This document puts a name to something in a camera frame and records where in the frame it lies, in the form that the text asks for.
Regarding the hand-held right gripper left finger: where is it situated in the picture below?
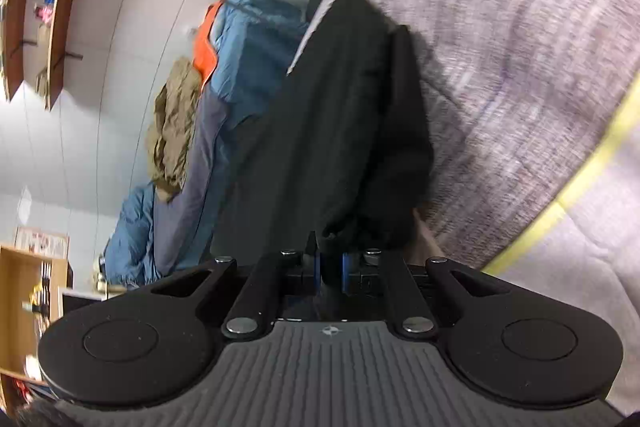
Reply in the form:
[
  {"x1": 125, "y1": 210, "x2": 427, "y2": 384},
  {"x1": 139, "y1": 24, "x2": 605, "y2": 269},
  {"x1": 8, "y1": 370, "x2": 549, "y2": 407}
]
[{"x1": 150, "y1": 232, "x2": 323, "y2": 340}]

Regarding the olive green jacket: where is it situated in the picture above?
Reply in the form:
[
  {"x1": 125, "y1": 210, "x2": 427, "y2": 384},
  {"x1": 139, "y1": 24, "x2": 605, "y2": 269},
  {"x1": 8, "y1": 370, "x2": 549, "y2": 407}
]
[{"x1": 145, "y1": 57, "x2": 203, "y2": 202}]

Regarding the wooden wall shelf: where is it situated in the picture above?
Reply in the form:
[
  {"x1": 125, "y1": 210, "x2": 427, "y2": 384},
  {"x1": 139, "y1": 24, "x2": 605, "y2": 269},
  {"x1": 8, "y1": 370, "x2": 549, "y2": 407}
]
[
  {"x1": 0, "y1": 0, "x2": 51, "y2": 104},
  {"x1": 44, "y1": 0, "x2": 117, "y2": 112}
]

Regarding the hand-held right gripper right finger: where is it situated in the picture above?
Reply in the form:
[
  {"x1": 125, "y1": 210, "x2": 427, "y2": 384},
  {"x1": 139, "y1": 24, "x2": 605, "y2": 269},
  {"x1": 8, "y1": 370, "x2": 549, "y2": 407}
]
[{"x1": 342, "y1": 249, "x2": 496, "y2": 339}]

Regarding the black jacket with white print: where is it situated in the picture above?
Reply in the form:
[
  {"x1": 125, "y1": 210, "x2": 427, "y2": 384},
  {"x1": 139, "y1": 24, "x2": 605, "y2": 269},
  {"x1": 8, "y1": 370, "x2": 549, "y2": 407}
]
[{"x1": 210, "y1": 0, "x2": 436, "y2": 323}]

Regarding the wooden bookcase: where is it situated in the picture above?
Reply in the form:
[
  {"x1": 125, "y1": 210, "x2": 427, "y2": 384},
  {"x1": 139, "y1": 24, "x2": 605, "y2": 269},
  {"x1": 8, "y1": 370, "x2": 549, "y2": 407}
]
[{"x1": 0, "y1": 244, "x2": 75, "y2": 408}]

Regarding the light blue comforter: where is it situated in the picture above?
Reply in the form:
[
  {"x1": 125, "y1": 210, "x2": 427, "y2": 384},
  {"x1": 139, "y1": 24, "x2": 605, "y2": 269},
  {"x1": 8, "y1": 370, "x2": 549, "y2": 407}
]
[{"x1": 102, "y1": 182, "x2": 157, "y2": 289}]

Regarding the wall poster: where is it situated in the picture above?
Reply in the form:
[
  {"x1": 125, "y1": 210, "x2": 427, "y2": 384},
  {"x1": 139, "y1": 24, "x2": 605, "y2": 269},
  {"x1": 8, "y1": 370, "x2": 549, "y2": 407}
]
[{"x1": 14, "y1": 227, "x2": 70, "y2": 259}]

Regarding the orange cloth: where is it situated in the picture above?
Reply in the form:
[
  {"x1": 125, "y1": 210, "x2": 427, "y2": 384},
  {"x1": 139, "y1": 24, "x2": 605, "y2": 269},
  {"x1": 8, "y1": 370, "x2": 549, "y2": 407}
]
[{"x1": 192, "y1": 0, "x2": 226, "y2": 88}]

